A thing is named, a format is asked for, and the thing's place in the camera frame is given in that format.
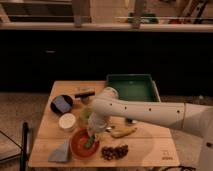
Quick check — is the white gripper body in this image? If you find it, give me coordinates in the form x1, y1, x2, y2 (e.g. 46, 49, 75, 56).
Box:
87, 113, 108, 136

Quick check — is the green pepper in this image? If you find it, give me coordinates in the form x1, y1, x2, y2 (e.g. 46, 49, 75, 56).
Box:
84, 135, 95, 149

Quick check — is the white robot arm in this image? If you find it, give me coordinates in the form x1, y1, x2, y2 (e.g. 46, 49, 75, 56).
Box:
87, 87, 213, 171

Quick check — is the red bowl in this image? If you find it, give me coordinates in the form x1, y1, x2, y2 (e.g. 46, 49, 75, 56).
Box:
70, 129, 100, 160

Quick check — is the black bowl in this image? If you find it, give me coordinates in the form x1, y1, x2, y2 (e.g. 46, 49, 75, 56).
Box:
50, 95, 73, 115

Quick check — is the blue sponge in bowl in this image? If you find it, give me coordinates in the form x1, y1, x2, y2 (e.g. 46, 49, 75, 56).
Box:
52, 96, 71, 113

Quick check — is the white round container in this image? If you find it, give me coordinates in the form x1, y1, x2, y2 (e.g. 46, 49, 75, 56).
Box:
59, 113, 76, 131

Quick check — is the yellow banana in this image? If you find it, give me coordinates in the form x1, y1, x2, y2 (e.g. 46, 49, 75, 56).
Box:
111, 128, 136, 138

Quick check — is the bunch of dark grapes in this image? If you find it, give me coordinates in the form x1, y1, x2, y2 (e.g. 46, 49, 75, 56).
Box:
101, 145, 129, 160

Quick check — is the grey blue cloth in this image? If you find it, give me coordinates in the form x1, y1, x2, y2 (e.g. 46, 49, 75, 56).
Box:
48, 140, 69, 163

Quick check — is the green plastic tray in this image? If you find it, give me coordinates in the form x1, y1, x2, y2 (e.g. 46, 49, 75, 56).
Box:
106, 74, 160, 102

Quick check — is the black stand on floor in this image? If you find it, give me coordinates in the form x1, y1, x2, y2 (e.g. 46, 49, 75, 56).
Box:
19, 122, 29, 171

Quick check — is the black handled tool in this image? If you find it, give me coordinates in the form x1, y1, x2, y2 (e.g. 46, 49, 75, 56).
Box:
74, 88, 95, 105

